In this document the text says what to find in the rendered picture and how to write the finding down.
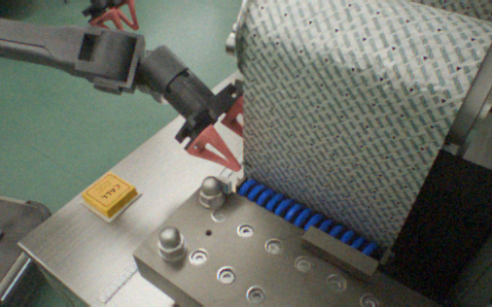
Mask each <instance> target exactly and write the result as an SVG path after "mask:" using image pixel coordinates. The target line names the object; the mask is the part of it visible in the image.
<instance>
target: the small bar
mask: <svg viewBox="0 0 492 307"><path fill-rule="evenodd" d="M300 244H301V245H302V246H304V247H305V248H306V249H308V250H309V251H312V252H314V253H315V254H317V255H318V256H321V257H322V258H325V259H327V260H329V261H330V262H331V263H333V264H335V265H337V266H339V267H341V268H342V269H344V270H345V271H347V272H350V273H352V274H353V275H354V276H356V277H358V278H359V279H362V280H364V281H366V283H369V281H370V279H371V278H372V276H373V272H374V271H375V270H376V267H377V265H378V263H379V261H377V260H375V259H374V258H372V257H370V256H367V255H365V254H363V253H361V252H360V251H359V250H355V249H353V248H352V247H350V246H348V245H347V244H345V243H342V242H340V241H338V239H336V238H334V237H332V236H331V235H328V234H327V233H325V232H323V231H322V230H320V229H318V228H316V227H314V226H312V225H310V226H309V228H308V229H307V231H306V232H305V234H304V235H303V236H302V237H301V242H300Z"/></svg>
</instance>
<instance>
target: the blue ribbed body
mask: <svg viewBox="0 0 492 307"><path fill-rule="evenodd" d="M246 193H247V194H248V196H247V199H249V200H251V201H253V202H255V199H256V198H257V199H258V200H257V202H256V204H257V205H259V206H263V205H264V204H266V206H265V208H266V209H267V210H268V211H270V212H272V211H273V209H276V211H275V213H274V214H276V215H277V216H279V217H280V218H281V216H282V215H283V214H285V219H284V220H285V221H289V222H291V221H292V220H295V222H294V223H293V224H294V225H296V226H297V227H299V228H300V226H301V225H302V224H304V225H305V227H304V230H305V231H307V229H308V228H309V226H310V225H312V226H314V227H316V228H318V229H320V230H322V231H323V232H325V233H327V234H328V235H331V236H332V237H334V238H336V239H338V241H340V242H342V243H345V244H347V245H348V246H350V247H352V248H353V249H355V250H359V251H360V252H361V253H363V254H365V255H367V256H370V257H372V258H374V259H375V260H377V261H379V263H380V261H381V258H382V255H380V254H379V253H378V251H379V248H378V244H376V243H375V242H371V243H369V244H368V239H367V238H366V237H365V236H360V237H359V238H358V239H357V235H356V233H355V232H354V231H353V230H349V231H347V232H346V233H345V227H344V226H343V225H338V226H337V227H335V224H334V221H331V220H327V221H325V220H324V216H323V215H322V214H316V215H315V213H314V211H313V210H311V209H306V210H305V209H304V206H303V205H301V204H297V205H295V201H294V200H293V199H292V198H287V199H286V197H285V195H284V194H282V193H278V194H277V193H276V190H273V189H267V187H266V186H265V185H264V184H259V183H258V182H257V181H255V180H249V181H247V183H245V184H244V185H243V186H242V187H241V188H240V190H239V195H241V196H243V197H244V196H245V194H246ZM356 239H357V240H356ZM379 263H378V264H379Z"/></svg>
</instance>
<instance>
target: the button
mask: <svg viewBox="0 0 492 307"><path fill-rule="evenodd" d="M136 195H137V190H136V188H135V186H133V185H132V184H131V183H128V182H126V181H125V180H124V179H122V178H120V177H119V176H117V175H115V174H113V173H112V172H109V173H108V174H107V175H104V176H103V177H102V178H101V179H100V180H99V181H97V182H95V184H93V185H92V186H91V187H89V188H88V189H86V190H85V191H84V192H83V193H82V194H81V196H82V197H83V198H84V200H85V202H86V203H87V204H89V205H90V206H92V207H93V208H95V210H96V211H98V212H101V213H102V214H103V215H104V216H105V217H107V218H108V219H111V218H112V217H113V216H114V215H115V214H116V213H117V212H118V211H119V210H120V209H121V208H122V207H123V206H124V205H126V204H127V203H128V202H129V201H130V200H131V199H132V198H133V197H135V196H136Z"/></svg>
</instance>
